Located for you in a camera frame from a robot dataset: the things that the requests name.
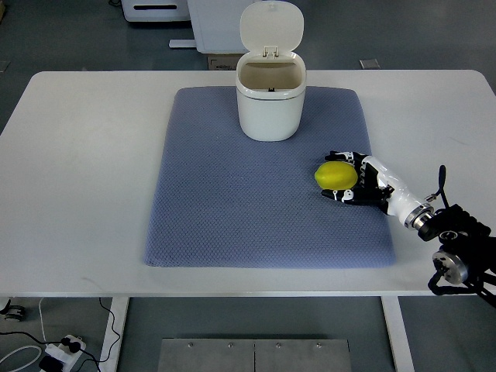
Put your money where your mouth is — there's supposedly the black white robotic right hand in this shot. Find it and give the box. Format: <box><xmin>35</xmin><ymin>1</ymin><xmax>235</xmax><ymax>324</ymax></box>
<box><xmin>322</xmin><ymin>151</ymin><xmax>434</xmax><ymax>230</ymax></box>

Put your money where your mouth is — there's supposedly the yellow lemon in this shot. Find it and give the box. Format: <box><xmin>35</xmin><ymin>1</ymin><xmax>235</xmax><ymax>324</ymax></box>
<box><xmin>314</xmin><ymin>161</ymin><xmax>358</xmax><ymax>190</ymax></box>

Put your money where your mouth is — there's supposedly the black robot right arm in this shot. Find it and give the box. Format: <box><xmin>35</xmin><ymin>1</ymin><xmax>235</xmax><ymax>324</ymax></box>
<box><xmin>417</xmin><ymin>165</ymin><xmax>495</xmax><ymax>306</ymax></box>

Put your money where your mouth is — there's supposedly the white trash bin with lid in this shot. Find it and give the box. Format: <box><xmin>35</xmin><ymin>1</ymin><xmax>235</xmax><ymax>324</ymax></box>
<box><xmin>236</xmin><ymin>1</ymin><xmax>307</xmax><ymax>142</ymax></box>

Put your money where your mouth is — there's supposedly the grey floor socket plate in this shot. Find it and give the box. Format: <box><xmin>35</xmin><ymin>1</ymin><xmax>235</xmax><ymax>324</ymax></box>
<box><xmin>359</xmin><ymin>59</ymin><xmax>381</xmax><ymax>70</ymax></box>

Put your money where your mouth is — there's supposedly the blue quilted mat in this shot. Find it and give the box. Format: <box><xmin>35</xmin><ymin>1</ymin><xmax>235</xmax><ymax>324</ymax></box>
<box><xmin>144</xmin><ymin>87</ymin><xmax>395</xmax><ymax>269</ymax></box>

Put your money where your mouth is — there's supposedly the white table right leg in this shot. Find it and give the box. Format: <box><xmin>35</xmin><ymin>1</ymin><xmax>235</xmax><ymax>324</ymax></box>
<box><xmin>381</xmin><ymin>296</ymin><xmax>415</xmax><ymax>372</ymax></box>

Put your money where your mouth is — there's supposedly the white table leg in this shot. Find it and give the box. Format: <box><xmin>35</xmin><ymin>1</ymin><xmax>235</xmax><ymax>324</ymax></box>
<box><xmin>381</xmin><ymin>296</ymin><xmax>415</xmax><ymax>372</ymax></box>
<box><xmin>98</xmin><ymin>297</ymin><xmax>129</xmax><ymax>372</ymax></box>

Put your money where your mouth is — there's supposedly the cardboard box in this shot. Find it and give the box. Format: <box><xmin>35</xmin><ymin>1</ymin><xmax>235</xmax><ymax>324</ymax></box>
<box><xmin>207</xmin><ymin>53</ymin><xmax>241</xmax><ymax>71</ymax></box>

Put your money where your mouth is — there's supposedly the white cabinet furniture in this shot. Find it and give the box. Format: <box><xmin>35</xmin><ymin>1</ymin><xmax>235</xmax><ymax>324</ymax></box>
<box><xmin>169</xmin><ymin>0</ymin><xmax>253</xmax><ymax>54</ymax></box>

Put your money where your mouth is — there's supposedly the grey metal floor plate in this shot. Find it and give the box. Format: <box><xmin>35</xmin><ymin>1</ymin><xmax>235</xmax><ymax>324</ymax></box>
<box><xmin>157</xmin><ymin>339</ymin><xmax>352</xmax><ymax>371</ymax></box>

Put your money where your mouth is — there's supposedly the white table left leg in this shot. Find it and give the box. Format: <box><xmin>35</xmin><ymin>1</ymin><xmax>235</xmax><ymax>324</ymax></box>
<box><xmin>98</xmin><ymin>297</ymin><xmax>129</xmax><ymax>372</ymax></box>

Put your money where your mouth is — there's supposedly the white appliance with slot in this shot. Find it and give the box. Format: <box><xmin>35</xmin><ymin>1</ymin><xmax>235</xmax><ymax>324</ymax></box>
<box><xmin>121</xmin><ymin>0</ymin><xmax>190</xmax><ymax>22</ymax></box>

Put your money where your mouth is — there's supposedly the white power strip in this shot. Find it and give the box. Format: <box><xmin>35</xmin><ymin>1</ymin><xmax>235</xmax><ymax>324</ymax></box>
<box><xmin>39</xmin><ymin>335</ymin><xmax>86</xmax><ymax>372</ymax></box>

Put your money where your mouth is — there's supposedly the black power cable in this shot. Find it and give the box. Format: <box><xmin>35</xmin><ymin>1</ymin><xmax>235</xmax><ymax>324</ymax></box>
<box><xmin>79</xmin><ymin>297</ymin><xmax>122</xmax><ymax>372</ymax></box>

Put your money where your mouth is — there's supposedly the white cable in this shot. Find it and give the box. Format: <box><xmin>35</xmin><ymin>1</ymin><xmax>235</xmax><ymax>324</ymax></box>
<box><xmin>0</xmin><ymin>297</ymin><xmax>50</xmax><ymax>372</ymax></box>

